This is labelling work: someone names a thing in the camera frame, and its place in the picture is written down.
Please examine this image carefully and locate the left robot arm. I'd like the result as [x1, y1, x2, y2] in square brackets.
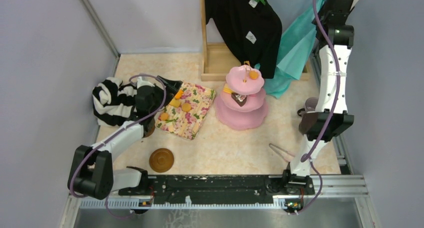
[67, 74, 183, 200]

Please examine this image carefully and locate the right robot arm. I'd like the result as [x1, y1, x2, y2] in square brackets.
[281, 0, 359, 194]

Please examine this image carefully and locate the rectangular yellow biscuit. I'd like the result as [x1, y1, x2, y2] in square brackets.
[169, 98, 182, 108]

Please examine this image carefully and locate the round ridged biscuit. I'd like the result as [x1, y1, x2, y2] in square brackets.
[181, 103, 192, 112]

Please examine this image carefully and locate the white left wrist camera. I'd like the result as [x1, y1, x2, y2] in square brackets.
[136, 76, 155, 89]

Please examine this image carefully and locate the purple mug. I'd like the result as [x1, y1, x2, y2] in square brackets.
[297, 97, 319, 117]

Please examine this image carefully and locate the black and white striped cloth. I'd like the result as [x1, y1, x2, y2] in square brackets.
[92, 77, 137, 127]

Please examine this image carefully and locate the grey mug with white interior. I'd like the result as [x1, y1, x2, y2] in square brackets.
[298, 112, 319, 135]

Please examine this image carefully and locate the flower shaped biscuit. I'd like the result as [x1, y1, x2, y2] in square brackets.
[159, 112, 169, 121]

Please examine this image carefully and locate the brown wooden coaster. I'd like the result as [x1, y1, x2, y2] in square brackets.
[143, 126, 155, 138]
[149, 148, 175, 173]

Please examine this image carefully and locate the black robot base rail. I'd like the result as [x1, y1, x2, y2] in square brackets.
[118, 175, 316, 213]

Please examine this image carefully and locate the round smooth biscuit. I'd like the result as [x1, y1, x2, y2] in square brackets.
[248, 70, 259, 80]

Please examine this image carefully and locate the orange fish shaped biscuit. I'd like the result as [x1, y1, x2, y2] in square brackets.
[174, 89, 184, 100]

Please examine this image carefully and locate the teal t-shirt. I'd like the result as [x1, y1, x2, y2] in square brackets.
[263, 5, 317, 99]

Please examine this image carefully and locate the black t-shirt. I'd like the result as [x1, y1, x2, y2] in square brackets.
[204, 0, 282, 79]

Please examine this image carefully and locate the yellow cake slice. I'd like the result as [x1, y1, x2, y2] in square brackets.
[223, 83, 233, 95]

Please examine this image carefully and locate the floral serving tray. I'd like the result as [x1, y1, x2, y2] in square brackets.
[155, 81, 217, 140]

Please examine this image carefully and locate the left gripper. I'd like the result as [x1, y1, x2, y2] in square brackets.
[150, 75, 183, 116]

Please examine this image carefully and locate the chocolate cake slice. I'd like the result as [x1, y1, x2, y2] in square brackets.
[231, 92, 248, 107]

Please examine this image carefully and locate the pink three-tier cake stand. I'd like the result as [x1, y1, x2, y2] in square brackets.
[215, 61, 269, 131]

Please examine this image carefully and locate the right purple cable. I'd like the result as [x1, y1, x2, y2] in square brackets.
[291, 0, 341, 216]

